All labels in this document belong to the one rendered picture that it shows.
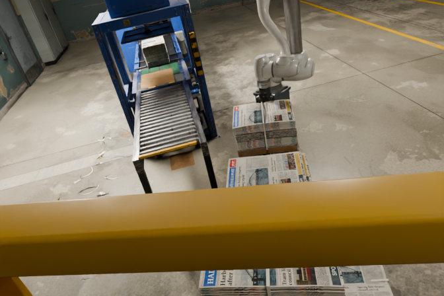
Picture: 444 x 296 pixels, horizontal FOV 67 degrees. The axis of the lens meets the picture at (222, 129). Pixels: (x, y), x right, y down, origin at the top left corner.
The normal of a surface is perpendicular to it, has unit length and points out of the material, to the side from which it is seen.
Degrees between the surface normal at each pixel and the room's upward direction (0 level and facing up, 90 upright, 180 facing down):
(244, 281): 1
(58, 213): 0
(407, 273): 0
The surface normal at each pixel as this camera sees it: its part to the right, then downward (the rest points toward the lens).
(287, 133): -0.07, 0.52
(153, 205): -0.18, -0.85
